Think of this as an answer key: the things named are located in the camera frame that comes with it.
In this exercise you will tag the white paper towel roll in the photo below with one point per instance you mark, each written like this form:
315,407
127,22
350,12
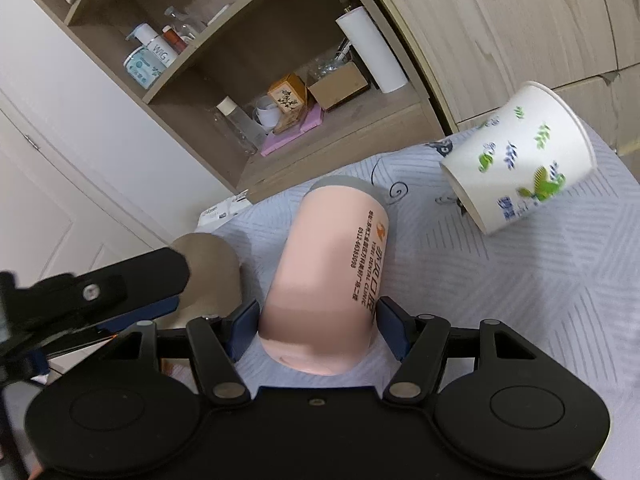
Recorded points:
373,49

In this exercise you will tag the wooden bookshelf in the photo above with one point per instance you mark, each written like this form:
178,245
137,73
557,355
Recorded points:
248,44

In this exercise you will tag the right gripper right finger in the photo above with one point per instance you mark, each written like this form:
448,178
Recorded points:
418,343

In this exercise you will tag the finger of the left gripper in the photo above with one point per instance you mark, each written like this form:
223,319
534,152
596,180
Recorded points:
67,302

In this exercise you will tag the tissue pack bundle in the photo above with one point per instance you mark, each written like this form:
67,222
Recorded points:
218,215

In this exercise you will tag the teal wipes canister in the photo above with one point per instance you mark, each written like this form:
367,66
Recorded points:
144,67

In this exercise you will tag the orange floral tea box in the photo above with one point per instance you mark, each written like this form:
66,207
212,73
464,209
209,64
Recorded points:
290,95

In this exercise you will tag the small cardboard box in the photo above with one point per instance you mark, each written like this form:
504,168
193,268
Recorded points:
338,86

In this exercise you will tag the pink tumbler grey lid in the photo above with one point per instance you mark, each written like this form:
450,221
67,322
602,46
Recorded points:
319,312

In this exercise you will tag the clear bottle cream cap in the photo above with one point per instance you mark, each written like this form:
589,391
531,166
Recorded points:
249,134

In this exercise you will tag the white floral paper cup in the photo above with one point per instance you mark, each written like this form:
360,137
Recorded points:
530,150

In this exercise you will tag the white patterned tablecloth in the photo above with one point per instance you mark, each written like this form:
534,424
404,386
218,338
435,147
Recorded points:
567,277

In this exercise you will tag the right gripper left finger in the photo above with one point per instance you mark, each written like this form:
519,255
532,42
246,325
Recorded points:
216,345

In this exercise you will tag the white pump bottle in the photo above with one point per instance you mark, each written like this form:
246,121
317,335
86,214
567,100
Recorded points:
154,42

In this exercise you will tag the white door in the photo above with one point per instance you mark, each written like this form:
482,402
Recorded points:
50,227

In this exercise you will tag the wooden wardrobe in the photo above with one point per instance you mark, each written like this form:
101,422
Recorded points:
476,53

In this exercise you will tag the pink flat box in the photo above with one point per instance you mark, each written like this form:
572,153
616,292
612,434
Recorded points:
274,142

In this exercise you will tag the small white cup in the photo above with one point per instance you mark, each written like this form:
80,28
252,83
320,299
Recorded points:
267,112

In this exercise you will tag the beige brown tumbler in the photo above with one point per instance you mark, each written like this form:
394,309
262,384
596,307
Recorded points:
214,286

